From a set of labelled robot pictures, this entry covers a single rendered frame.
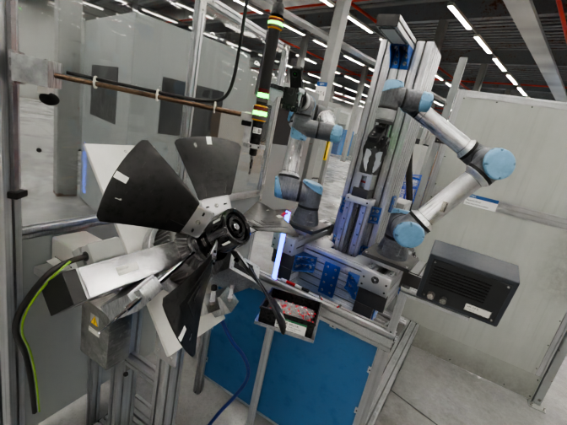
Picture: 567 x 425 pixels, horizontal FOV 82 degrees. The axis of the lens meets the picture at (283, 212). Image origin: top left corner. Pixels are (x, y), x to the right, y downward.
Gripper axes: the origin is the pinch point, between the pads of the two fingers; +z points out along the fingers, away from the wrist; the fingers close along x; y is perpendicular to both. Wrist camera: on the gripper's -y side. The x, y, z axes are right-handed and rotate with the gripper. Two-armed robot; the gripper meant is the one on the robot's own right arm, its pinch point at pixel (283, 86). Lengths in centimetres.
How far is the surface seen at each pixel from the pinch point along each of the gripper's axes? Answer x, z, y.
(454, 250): -69, -7, 42
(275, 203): 126, -409, 147
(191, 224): 7, 34, 45
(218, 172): 10.9, 17.2, 31.5
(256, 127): -0.6, 18.5, 14.9
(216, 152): 14.9, 13.1, 25.7
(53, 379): 74, 24, 141
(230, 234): -3, 30, 45
